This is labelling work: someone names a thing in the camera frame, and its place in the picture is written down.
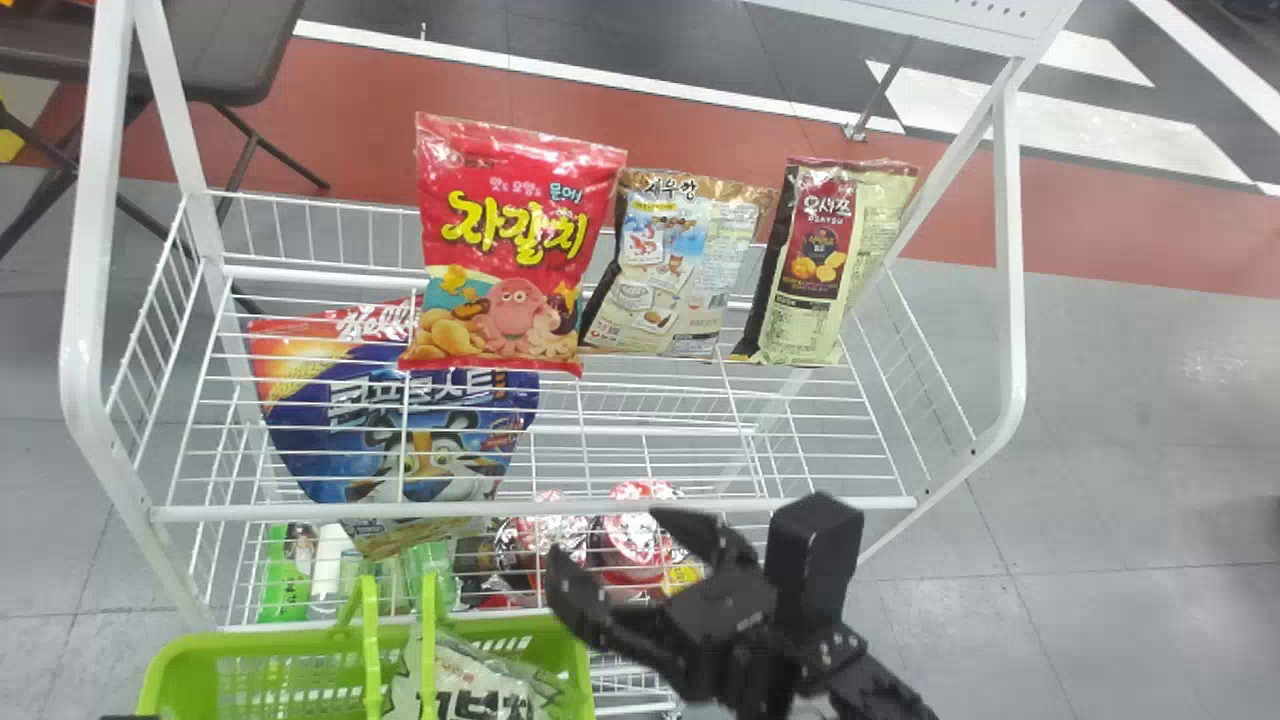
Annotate green basket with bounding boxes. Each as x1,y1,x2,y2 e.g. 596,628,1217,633
134,571,599,720

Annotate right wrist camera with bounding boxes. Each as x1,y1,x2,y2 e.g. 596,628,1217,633
764,491,867,643

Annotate red snack packet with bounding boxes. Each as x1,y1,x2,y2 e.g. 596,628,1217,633
399,111,629,380

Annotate red noodle cup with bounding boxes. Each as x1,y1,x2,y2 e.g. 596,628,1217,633
597,479,703,588

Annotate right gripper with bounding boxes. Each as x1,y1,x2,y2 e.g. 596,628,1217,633
544,507,833,720

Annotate black noodle cup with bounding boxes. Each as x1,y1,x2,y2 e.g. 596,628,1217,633
494,489,597,607

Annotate white snack packet brown top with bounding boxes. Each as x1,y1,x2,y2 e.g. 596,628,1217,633
579,167,780,360

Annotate white wire rack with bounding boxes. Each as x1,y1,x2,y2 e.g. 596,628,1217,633
57,0,1087,719

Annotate green bottle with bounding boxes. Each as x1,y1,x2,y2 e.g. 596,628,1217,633
257,524,314,624

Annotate blue cereal bag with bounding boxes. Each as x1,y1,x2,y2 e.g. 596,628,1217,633
246,298,542,561

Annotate beige snack packet maroon panel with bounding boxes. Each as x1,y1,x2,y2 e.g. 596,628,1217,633
729,156,920,368

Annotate white snack packet green print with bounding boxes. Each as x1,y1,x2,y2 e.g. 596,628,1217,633
384,628,563,720

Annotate dark side table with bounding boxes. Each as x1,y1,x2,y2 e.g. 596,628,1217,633
0,0,332,263

